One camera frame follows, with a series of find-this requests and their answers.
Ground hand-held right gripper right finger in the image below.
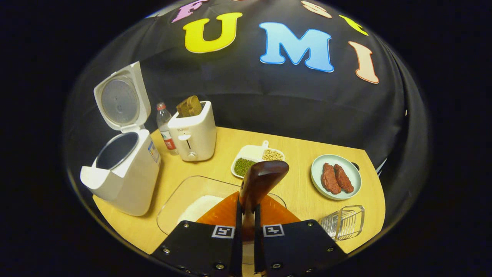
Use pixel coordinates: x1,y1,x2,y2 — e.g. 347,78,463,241
254,192,349,277

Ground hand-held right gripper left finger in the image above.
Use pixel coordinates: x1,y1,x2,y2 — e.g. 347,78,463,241
151,191,244,277

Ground brown wooden spoon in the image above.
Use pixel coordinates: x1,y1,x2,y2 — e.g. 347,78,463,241
238,160,290,247

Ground clear chopstick holder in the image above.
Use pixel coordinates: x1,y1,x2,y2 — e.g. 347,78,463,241
318,205,366,242

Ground white rice cooker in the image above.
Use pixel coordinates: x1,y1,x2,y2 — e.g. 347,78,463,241
80,60,162,217

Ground clear plastic rice container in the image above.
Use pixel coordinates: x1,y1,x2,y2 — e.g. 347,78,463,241
156,175,287,236

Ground green mung beans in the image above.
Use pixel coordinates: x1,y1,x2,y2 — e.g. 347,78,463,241
234,158,258,176

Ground yellow soy beans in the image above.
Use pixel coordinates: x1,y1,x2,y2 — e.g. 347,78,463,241
262,149,284,162

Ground white divided plate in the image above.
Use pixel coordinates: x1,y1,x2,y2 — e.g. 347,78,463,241
230,140,286,180

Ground red sausage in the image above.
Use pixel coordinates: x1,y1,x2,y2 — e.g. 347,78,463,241
334,164,355,194
321,162,342,195

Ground white toaster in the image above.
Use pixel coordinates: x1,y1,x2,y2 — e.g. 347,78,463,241
167,100,218,162

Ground light green round plate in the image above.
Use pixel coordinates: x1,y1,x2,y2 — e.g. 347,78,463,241
310,154,363,201

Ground black backdrop cloth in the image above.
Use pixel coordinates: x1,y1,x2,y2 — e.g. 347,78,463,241
65,0,429,193

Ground clear water bottle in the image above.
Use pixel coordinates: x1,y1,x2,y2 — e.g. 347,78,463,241
155,102,180,156

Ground brown bread slice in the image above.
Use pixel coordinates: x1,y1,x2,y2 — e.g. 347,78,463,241
176,100,193,118
184,95,203,116

